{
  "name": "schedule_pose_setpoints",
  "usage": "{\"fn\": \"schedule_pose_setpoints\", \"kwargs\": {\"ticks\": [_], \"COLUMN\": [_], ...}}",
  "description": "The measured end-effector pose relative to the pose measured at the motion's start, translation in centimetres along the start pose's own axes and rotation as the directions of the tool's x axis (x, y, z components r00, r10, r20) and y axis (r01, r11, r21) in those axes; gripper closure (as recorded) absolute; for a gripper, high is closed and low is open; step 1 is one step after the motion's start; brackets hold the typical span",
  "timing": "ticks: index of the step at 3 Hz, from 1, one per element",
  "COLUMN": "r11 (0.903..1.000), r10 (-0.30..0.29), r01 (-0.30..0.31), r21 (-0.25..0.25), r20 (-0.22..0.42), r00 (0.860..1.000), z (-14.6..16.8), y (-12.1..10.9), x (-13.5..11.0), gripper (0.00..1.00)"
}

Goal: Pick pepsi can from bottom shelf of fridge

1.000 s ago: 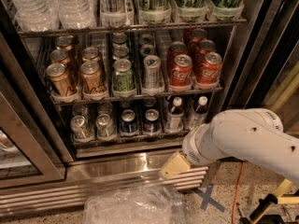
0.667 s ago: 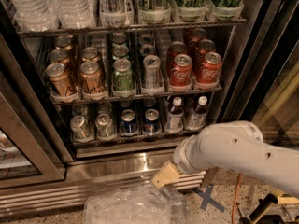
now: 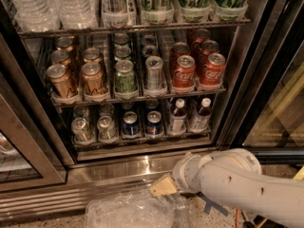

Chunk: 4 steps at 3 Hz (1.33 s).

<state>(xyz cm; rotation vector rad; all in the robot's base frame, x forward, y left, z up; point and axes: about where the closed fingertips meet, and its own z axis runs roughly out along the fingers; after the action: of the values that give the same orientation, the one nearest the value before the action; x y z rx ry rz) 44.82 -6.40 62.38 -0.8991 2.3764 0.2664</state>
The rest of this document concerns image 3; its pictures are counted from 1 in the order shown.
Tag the dark bottle white cap right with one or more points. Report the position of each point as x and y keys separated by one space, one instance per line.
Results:
x=200 y=116

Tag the dark bottle white cap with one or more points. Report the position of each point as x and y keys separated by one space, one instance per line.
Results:
x=177 y=115
x=200 y=116

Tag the clear water bottle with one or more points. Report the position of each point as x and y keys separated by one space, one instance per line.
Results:
x=78 y=14
x=37 y=15

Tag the open glass fridge door right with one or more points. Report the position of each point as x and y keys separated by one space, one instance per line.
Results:
x=266 y=115

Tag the silver can bottom far left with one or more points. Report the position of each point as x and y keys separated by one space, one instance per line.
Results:
x=81 y=129

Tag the clear plastic bin on floor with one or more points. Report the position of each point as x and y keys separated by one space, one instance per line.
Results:
x=141 y=210

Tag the red coca-cola can front right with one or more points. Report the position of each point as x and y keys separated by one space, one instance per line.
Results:
x=211 y=69

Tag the green can middle shelf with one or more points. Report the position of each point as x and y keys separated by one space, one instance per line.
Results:
x=125 y=79

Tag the gold can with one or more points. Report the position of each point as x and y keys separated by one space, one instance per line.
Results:
x=94 y=79
x=62 y=80

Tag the red coca-cola can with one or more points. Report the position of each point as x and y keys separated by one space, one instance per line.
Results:
x=179 y=49
x=185 y=67
x=211 y=69
x=207 y=47

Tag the dark bottle white cap left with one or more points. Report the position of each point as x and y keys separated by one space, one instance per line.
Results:
x=177 y=115

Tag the silver slim can middle shelf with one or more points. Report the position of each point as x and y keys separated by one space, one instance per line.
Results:
x=154 y=67

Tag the silver can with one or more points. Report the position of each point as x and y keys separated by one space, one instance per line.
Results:
x=81 y=129
x=106 y=128

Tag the red coca-cola can front left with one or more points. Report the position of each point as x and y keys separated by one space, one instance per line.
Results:
x=185 y=67

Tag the blue pepsi can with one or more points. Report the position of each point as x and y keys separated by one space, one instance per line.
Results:
x=131 y=126
x=153 y=125

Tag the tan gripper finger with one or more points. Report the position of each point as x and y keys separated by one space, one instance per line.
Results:
x=163 y=186

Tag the clear water bottle right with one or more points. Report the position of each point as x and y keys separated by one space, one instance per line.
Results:
x=78 y=14

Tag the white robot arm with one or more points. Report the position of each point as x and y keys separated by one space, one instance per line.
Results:
x=233 y=177

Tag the glass fridge door left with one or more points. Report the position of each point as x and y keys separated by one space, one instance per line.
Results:
x=27 y=160

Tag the stainless fridge base grille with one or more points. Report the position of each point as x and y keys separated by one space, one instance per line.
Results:
x=86 y=183

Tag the red coca-cola can back left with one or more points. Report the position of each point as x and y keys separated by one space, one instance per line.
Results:
x=179 y=49

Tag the clear water bottle left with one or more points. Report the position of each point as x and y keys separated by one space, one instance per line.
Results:
x=37 y=15

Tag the red coca-cola can back right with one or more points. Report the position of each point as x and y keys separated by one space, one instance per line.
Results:
x=207 y=47

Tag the gold can front far left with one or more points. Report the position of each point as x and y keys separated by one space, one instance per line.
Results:
x=62 y=80

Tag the blue tape cross on floor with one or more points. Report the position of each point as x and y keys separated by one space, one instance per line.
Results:
x=209 y=205

